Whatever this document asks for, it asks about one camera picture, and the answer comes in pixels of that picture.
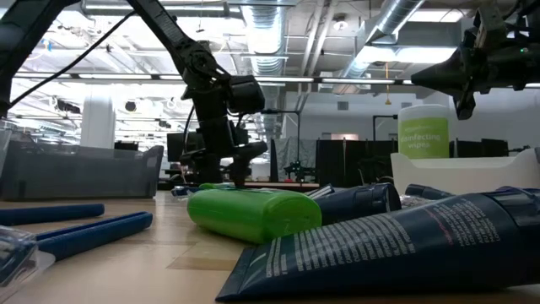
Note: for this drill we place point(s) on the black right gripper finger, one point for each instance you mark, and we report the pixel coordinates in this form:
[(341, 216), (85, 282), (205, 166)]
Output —
[(466, 101)]

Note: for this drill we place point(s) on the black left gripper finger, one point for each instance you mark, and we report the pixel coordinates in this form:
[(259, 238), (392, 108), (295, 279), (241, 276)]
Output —
[(208, 171), (249, 152)]

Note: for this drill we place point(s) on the navy blue toiletry tube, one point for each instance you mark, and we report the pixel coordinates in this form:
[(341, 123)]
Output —
[(426, 192), (379, 253), (358, 202)]

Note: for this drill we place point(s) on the black round pad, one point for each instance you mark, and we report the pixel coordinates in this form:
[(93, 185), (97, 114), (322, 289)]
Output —
[(411, 202)]

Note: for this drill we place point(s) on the black background robot arm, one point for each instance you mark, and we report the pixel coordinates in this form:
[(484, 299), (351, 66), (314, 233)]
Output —
[(299, 171)]

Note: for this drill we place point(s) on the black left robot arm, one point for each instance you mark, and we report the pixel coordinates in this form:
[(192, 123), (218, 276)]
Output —
[(169, 24)]

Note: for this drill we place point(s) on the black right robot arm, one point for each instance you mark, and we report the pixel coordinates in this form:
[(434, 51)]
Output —
[(531, 63)]

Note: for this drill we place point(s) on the black computer monitor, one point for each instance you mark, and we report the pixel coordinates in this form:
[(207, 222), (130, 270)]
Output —
[(175, 145)]

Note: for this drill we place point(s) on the disinfecting wipes canister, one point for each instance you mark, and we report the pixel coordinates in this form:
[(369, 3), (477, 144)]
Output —
[(423, 135)]

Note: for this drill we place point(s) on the white plastic tray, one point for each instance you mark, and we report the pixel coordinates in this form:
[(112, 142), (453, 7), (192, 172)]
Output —
[(464, 173)]

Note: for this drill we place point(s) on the yellow hanging marker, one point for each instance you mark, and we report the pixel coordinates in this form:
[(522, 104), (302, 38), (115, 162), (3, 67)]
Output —
[(387, 100)]

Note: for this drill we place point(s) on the long ceiling light strip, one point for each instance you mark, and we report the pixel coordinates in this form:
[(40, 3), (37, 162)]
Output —
[(287, 79)]

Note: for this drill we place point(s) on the dark office partition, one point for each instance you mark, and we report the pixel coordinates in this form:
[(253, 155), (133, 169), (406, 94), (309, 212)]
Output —
[(337, 162)]

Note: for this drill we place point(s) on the white pillar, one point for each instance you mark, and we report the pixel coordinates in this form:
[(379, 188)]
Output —
[(98, 122)]

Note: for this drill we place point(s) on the smoky transparent plastic bin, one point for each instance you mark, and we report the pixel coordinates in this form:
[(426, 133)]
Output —
[(84, 173)]

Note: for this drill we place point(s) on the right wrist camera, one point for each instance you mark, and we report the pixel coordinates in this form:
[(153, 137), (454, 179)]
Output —
[(443, 72)]

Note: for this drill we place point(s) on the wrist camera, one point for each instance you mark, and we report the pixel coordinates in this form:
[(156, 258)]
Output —
[(248, 95), (443, 72)]

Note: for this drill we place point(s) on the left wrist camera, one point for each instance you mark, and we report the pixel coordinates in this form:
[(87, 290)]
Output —
[(248, 95)]

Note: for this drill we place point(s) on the black metal stand frame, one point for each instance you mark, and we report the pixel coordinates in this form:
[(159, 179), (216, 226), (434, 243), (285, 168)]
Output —
[(287, 112)]

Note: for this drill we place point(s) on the silver spiral ceiling duct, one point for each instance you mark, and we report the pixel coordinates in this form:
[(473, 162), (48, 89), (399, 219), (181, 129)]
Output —
[(394, 17)]

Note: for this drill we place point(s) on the silver ribbed ceiling duct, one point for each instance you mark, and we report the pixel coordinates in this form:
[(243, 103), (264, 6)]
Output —
[(266, 38)]

